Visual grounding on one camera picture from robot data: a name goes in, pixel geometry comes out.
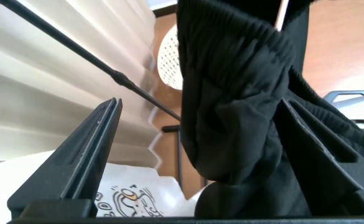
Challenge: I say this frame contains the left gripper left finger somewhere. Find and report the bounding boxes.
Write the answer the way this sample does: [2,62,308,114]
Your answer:
[7,97,123,218]

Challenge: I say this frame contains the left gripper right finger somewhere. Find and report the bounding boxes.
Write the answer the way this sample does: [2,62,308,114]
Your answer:
[273,98,364,216]

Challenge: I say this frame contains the white printed t-shirt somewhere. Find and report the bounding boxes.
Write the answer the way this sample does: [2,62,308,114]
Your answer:
[0,150,213,218]

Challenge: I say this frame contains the black garment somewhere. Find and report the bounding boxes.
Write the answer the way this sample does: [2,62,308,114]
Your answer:
[177,0,364,219]

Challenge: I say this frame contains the pink clothes hanger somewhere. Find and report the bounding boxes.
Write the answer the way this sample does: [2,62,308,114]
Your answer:
[274,0,291,32]

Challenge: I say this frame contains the black clothes rack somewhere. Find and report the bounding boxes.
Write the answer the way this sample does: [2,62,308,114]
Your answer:
[0,0,183,187]

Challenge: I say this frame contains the white laundry basket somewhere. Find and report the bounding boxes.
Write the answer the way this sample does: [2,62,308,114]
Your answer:
[156,24,184,91]

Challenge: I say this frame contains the beige curtain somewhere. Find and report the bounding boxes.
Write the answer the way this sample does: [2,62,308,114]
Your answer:
[0,0,162,170]

